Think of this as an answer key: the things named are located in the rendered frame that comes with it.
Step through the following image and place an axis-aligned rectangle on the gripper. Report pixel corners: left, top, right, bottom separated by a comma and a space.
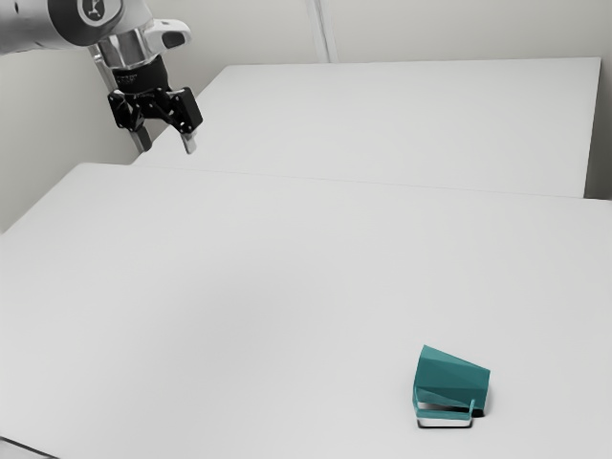
106, 55, 204, 156

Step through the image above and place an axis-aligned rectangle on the teal faceted mug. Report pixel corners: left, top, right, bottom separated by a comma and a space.
411, 342, 492, 429

